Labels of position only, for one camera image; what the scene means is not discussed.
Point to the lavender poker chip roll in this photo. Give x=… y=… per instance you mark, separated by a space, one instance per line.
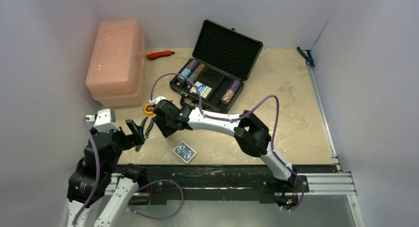
x=192 y=65

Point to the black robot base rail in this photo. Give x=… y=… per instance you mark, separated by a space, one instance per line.
x=223 y=183

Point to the light blue poker chip roll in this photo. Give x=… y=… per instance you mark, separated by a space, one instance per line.
x=184 y=74

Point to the black grey wire stripper pliers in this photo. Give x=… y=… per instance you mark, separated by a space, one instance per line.
x=145 y=131

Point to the blue Texas Hold'em card box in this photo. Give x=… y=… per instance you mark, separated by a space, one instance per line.
x=202 y=89

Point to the green blue poker chip roll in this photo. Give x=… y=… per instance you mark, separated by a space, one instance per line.
x=192 y=78

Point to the purple black poker chip roll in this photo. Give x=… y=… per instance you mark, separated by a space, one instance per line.
x=234 y=85

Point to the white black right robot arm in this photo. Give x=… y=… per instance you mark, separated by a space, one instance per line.
x=251 y=134

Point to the blue handled pliers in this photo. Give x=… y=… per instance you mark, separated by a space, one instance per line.
x=306 y=54

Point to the yellow tape measure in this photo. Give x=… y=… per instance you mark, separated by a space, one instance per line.
x=148 y=109

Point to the brown black poker chip roll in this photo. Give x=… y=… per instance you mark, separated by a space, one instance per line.
x=201 y=67

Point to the red utility knife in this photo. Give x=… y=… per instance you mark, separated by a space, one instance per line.
x=160 y=54

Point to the blue backed playing card deck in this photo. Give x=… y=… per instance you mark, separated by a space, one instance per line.
x=184 y=152

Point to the orange blue poker chip roll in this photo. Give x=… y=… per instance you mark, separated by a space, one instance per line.
x=227 y=97

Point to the black poker set case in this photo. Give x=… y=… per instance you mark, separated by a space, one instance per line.
x=228 y=56

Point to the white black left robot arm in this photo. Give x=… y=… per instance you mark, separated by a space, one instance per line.
x=93 y=174

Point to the pink translucent plastic storage box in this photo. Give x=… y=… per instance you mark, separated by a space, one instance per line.
x=116 y=73

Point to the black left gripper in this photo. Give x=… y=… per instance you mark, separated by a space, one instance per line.
x=136 y=138

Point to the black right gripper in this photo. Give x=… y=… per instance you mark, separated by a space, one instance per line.
x=160 y=117

